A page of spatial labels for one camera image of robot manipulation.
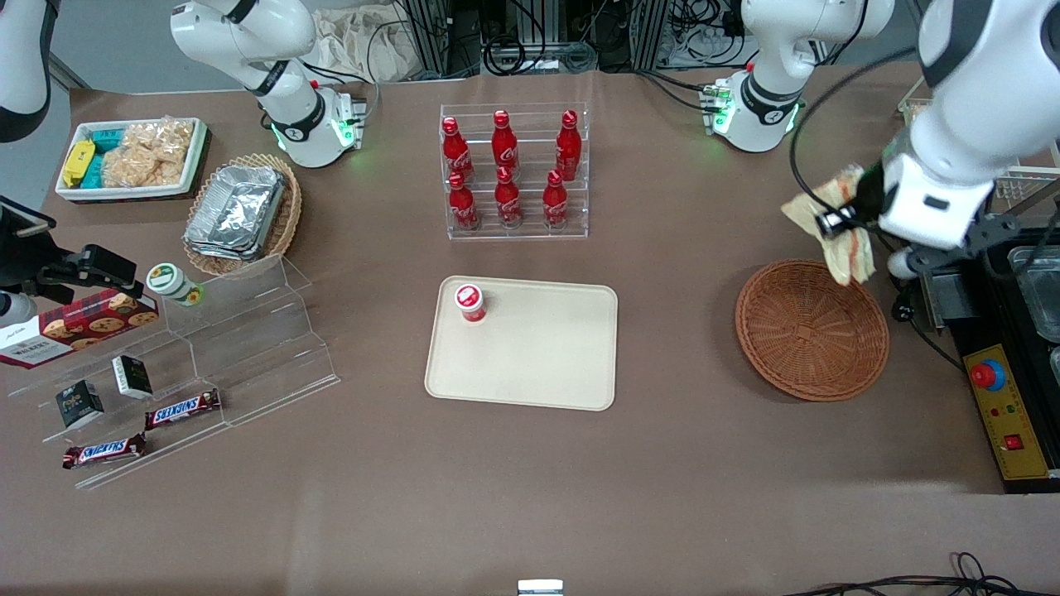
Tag beige cloth bag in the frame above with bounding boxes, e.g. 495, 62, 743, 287
311, 7, 415, 84

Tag black cables on floor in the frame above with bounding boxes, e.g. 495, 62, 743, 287
778, 550, 1060, 596

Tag red tartan cookie box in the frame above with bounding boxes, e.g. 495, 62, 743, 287
0, 288, 160, 370

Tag black left base cables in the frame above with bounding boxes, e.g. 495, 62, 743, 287
634, 68, 715, 113

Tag red white yogurt cup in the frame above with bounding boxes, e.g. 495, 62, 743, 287
454, 283, 488, 324

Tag green white yogurt cup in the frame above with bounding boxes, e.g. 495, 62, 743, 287
146, 262, 205, 307

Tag white rectangular plastic bin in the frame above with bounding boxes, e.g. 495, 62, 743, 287
55, 118, 210, 204

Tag round brown wicker basket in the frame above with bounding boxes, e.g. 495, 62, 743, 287
735, 260, 891, 403

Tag beige plastic tray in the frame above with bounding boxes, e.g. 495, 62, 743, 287
424, 276, 619, 412

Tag white wire snack rack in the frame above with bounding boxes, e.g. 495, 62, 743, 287
899, 98, 1060, 204

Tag red cola bottle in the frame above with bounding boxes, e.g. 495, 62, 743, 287
447, 171, 479, 233
556, 109, 583, 181
491, 109, 519, 175
542, 170, 570, 230
494, 166, 523, 229
441, 116, 475, 183

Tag oval light wicker basket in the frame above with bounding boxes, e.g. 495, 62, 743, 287
182, 153, 303, 278

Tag clear acrylic stepped display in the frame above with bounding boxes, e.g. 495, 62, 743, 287
8, 255, 342, 491

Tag brown Snickers bar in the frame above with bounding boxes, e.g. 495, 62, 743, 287
144, 388, 222, 431
62, 433, 147, 470

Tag black right base cable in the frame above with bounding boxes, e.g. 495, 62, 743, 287
300, 60, 380, 125

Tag small black carton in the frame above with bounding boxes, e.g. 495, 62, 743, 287
111, 355, 154, 401
55, 379, 106, 430

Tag clear bag of crackers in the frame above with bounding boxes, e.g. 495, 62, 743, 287
101, 116, 195, 190

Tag triangular sandwich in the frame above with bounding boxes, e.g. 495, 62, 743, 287
781, 164, 877, 287

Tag aluminium foil container stack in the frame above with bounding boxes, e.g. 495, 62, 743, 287
184, 164, 287, 262

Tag black countertop machine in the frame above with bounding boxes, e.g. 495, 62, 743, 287
911, 217, 1060, 495

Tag aluminium frame profile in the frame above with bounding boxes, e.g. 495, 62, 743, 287
406, 0, 483, 79

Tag teal snack packet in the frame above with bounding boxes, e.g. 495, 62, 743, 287
83, 127, 127, 189

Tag black power cable with plug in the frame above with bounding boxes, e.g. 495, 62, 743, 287
879, 236, 966, 369

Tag yellow snack packet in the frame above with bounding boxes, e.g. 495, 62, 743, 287
63, 139, 97, 188

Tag clear acrylic bottle rack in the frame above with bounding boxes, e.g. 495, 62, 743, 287
439, 103, 590, 241

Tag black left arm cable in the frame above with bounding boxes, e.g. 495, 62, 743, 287
789, 46, 937, 216

